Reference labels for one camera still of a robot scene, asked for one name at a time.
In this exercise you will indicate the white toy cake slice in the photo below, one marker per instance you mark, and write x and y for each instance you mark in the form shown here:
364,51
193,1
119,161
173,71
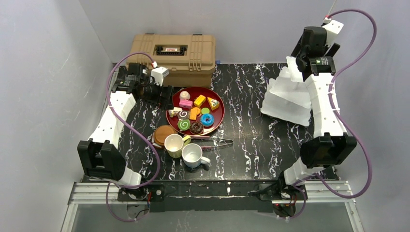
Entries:
174,112

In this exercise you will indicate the white tiered cake stand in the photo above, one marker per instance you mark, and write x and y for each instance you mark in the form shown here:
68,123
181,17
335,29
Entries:
287,96

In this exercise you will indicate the yellow triangle cake slice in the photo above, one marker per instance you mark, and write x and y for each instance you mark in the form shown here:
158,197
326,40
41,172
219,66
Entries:
213,103

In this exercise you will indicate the blue toy donut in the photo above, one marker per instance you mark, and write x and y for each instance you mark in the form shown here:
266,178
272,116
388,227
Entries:
207,120

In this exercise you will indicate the red round tray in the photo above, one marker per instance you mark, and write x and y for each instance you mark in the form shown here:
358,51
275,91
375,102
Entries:
194,92

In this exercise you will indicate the white round toy mochi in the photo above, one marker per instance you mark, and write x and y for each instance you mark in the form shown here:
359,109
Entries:
184,95

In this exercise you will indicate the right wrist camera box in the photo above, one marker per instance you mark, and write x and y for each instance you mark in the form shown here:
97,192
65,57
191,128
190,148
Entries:
333,28

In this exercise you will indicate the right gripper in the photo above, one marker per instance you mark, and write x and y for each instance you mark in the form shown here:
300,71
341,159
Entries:
299,52

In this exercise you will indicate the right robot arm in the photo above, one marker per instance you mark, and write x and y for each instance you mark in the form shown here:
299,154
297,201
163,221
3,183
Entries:
331,143

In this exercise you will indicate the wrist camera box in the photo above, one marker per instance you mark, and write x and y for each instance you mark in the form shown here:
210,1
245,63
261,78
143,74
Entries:
158,73
333,28

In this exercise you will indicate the tan plastic toolbox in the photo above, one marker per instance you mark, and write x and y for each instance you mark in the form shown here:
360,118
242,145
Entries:
190,59

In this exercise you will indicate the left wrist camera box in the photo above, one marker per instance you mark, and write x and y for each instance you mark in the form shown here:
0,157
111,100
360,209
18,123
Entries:
158,73

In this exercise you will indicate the green swirl roll cake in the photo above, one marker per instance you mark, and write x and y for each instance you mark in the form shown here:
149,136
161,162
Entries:
183,124

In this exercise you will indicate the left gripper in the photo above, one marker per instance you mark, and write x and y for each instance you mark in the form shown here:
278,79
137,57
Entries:
160,97

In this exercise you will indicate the green toy macaron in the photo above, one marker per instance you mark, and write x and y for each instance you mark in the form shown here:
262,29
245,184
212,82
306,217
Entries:
205,111

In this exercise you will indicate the wooden coaster stack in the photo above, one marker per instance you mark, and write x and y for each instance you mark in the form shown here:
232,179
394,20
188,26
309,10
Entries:
160,134

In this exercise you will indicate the white grey mug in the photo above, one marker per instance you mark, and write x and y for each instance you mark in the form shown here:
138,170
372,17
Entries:
192,155

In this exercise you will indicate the pink toy cake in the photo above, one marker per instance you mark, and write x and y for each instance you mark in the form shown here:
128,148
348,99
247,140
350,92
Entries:
184,103

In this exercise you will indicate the brown swirl roll cake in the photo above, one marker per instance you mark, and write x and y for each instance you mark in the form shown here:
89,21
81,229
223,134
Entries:
182,115

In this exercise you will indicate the yellow toy cake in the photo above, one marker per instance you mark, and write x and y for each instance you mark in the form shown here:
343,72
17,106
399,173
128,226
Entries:
199,101

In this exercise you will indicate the orange toy cake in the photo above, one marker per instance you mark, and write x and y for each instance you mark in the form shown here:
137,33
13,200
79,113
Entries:
195,112

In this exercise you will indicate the yellow green mug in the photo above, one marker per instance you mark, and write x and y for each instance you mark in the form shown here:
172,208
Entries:
174,144

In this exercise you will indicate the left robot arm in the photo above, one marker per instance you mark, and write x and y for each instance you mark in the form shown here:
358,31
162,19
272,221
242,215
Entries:
99,154

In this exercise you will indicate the pink handled metal tongs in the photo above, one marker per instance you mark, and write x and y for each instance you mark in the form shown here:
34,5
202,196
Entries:
218,143

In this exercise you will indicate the chocolate toy donut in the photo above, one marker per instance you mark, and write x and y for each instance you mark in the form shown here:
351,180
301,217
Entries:
196,128

